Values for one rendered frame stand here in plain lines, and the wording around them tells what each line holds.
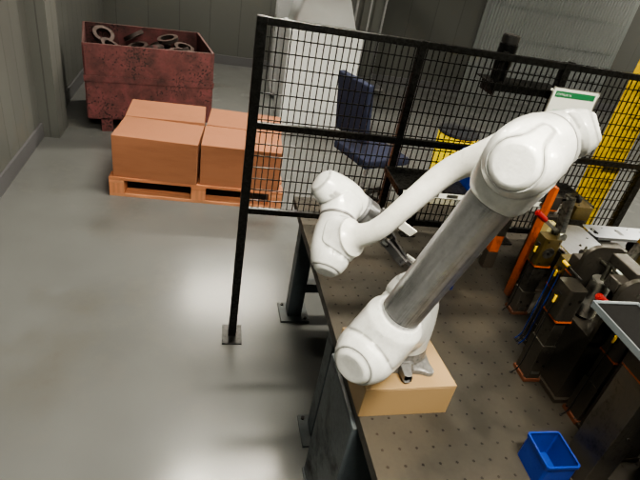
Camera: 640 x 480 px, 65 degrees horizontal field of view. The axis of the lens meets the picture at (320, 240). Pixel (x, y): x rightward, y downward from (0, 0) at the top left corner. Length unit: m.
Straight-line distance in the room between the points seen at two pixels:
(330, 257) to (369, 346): 0.24
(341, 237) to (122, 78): 3.76
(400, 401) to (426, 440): 0.12
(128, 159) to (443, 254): 2.94
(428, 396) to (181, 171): 2.64
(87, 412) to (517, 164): 1.98
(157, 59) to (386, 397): 3.86
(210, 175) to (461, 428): 2.65
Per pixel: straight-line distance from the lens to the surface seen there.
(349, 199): 1.35
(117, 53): 4.76
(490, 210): 1.01
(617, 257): 1.68
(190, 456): 2.22
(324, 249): 1.27
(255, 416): 2.34
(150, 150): 3.67
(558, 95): 2.40
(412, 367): 1.50
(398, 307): 1.17
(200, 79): 4.86
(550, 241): 1.96
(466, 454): 1.54
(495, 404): 1.71
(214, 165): 3.66
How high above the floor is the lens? 1.84
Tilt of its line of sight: 32 degrees down
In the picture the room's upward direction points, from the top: 11 degrees clockwise
